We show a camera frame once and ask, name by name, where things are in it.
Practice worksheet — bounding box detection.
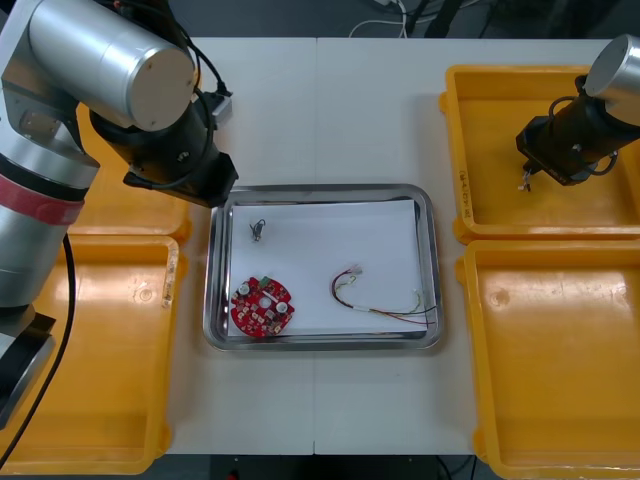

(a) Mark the steel tray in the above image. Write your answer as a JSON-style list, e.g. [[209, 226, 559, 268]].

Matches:
[[202, 183, 446, 354]]

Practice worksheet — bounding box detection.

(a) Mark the black floor stand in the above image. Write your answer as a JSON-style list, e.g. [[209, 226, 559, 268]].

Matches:
[[423, 0, 464, 39]]

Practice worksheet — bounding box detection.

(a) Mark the round red circuit board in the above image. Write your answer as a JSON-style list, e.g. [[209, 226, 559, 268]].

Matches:
[[230, 273, 298, 338]]

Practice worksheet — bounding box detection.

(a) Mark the yellow-orange plastic bin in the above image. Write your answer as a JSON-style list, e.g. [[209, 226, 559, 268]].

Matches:
[[0, 234, 182, 477], [438, 63, 640, 240], [454, 238, 640, 480], [65, 64, 209, 242]]

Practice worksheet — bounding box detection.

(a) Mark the white floor cable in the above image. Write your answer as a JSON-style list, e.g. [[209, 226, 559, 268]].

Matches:
[[348, 0, 409, 39]]

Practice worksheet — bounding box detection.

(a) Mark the red green-yellow wire harness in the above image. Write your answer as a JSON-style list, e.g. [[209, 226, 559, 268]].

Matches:
[[328, 263, 437, 330]]

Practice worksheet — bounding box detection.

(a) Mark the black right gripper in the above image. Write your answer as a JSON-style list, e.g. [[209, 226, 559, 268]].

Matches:
[[515, 115, 594, 188]]

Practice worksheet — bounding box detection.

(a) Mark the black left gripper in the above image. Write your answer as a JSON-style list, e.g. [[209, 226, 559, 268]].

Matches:
[[123, 151, 238, 209]]

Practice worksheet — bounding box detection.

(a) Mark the white paper sheet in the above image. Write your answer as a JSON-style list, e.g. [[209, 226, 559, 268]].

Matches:
[[227, 198, 429, 338]]

